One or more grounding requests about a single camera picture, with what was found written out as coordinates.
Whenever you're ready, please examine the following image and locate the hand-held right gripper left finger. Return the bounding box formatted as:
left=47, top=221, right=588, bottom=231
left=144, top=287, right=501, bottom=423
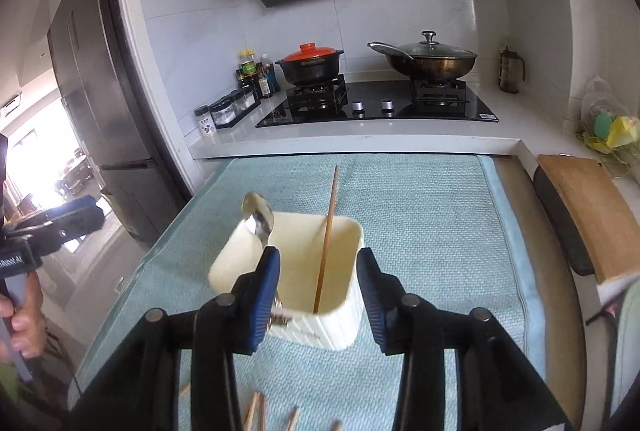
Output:
left=70, top=246, right=282, bottom=431

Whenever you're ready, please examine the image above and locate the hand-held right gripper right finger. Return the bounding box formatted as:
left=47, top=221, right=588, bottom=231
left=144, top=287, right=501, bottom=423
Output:
left=356, top=247, right=571, bottom=431

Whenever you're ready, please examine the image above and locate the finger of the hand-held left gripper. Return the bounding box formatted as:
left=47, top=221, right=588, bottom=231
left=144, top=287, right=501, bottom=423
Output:
left=7, top=195, right=104, bottom=257

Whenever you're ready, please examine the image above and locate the cream ribbed utensil holder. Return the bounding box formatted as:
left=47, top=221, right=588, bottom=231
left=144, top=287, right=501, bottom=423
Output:
left=207, top=211, right=364, bottom=352

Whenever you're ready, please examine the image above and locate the person's left hand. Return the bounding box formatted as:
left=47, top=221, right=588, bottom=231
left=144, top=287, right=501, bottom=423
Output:
left=0, top=275, right=49, bottom=364

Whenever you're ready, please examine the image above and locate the metal spoon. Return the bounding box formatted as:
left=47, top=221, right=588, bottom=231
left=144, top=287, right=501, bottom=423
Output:
left=242, top=192, right=273, bottom=232
left=244, top=211, right=276, bottom=248

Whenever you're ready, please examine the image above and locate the teal woven mat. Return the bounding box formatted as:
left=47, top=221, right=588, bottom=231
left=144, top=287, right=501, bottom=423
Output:
left=67, top=154, right=546, bottom=431

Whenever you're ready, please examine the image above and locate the grey refrigerator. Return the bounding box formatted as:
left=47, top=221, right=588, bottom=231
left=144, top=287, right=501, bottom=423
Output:
left=47, top=0, right=166, bottom=247

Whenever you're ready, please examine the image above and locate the white cap spice bottle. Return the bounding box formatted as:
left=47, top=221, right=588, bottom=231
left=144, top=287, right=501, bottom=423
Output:
left=194, top=106, right=217, bottom=142

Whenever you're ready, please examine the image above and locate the black gas stove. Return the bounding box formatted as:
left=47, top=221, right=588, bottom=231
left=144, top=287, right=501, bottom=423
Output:
left=255, top=73, right=499, bottom=128

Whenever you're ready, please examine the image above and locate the dark sauce bottle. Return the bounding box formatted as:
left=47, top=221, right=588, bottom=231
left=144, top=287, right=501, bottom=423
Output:
left=257, top=54, right=274, bottom=100

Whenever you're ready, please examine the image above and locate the yellow cap sauce bottle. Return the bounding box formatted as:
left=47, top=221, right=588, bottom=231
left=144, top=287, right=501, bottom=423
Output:
left=237, top=50, right=257, bottom=89

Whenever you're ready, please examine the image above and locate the black clay pot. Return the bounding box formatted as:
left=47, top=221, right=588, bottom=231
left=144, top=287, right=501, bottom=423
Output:
left=275, top=51, right=345, bottom=86

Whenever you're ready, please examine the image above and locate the wooden cutting board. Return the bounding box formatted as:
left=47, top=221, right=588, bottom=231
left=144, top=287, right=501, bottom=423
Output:
left=537, top=154, right=640, bottom=284

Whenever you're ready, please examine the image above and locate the dark metal wok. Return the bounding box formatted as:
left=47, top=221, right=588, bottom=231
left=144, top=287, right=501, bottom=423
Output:
left=367, top=42, right=478, bottom=82

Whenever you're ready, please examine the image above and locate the orange pot lid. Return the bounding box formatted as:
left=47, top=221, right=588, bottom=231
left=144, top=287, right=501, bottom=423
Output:
left=281, top=43, right=337, bottom=62

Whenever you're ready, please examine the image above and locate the glass wok lid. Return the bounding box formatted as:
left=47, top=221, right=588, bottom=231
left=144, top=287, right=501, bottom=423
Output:
left=382, top=31, right=473, bottom=62

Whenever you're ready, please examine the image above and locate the pale green pan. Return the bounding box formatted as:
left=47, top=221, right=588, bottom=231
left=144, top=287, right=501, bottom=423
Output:
left=607, top=281, right=640, bottom=431

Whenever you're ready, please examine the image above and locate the green sponge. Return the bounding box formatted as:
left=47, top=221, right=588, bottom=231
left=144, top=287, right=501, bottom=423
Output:
left=592, top=108, right=618, bottom=139

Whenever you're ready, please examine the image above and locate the yellow sponge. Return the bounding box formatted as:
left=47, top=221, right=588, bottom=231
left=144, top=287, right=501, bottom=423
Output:
left=605, top=115, right=640, bottom=149

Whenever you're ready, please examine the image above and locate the clear plastic bag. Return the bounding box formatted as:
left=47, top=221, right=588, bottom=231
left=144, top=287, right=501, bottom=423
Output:
left=575, top=78, right=640, bottom=176

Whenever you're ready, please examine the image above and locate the glass jar with handle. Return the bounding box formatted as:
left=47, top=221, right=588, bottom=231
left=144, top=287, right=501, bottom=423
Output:
left=499, top=45, right=526, bottom=94

